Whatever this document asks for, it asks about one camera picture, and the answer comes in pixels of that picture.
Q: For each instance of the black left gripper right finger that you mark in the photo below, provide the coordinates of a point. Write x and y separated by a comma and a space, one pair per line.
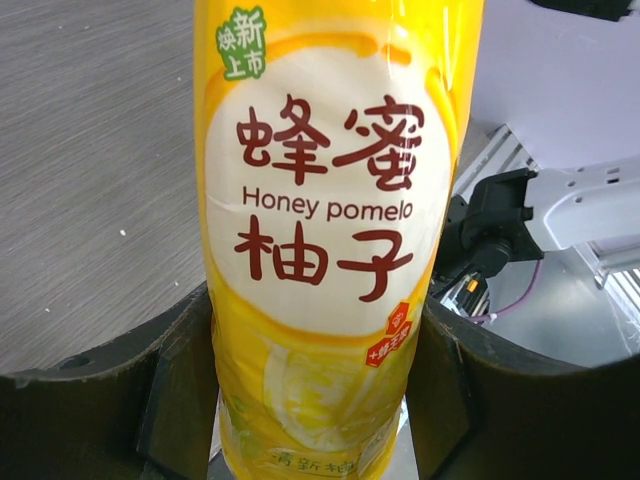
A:
482, 407

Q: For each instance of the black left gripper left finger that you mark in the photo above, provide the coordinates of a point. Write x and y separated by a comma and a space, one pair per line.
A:
141, 406

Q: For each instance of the yellow honey pomelo bottle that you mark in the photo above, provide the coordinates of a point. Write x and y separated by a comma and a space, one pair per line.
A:
327, 135

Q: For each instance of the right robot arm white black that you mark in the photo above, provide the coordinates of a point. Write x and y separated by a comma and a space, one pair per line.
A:
521, 215

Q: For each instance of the white slotted cable duct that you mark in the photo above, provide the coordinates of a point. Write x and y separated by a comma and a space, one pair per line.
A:
622, 286

